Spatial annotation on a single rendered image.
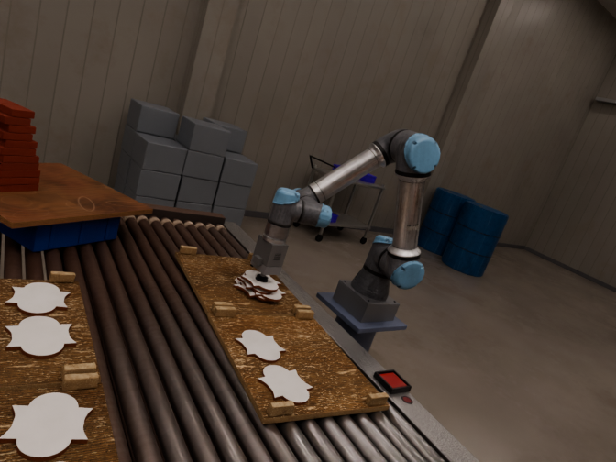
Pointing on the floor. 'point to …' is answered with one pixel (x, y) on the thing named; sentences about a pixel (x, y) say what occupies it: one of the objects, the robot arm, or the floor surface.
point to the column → (364, 331)
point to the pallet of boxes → (184, 162)
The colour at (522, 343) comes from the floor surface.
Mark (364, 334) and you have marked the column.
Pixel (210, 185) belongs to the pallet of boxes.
